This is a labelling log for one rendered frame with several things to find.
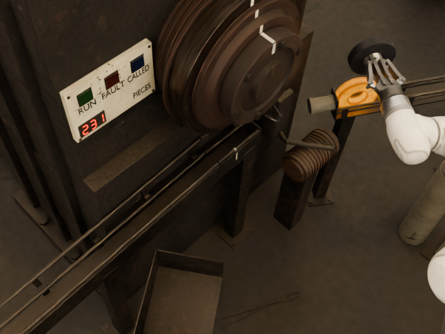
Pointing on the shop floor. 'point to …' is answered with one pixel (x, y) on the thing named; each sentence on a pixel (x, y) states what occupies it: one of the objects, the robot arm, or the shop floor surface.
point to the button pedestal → (438, 243)
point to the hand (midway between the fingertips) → (373, 53)
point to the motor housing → (302, 175)
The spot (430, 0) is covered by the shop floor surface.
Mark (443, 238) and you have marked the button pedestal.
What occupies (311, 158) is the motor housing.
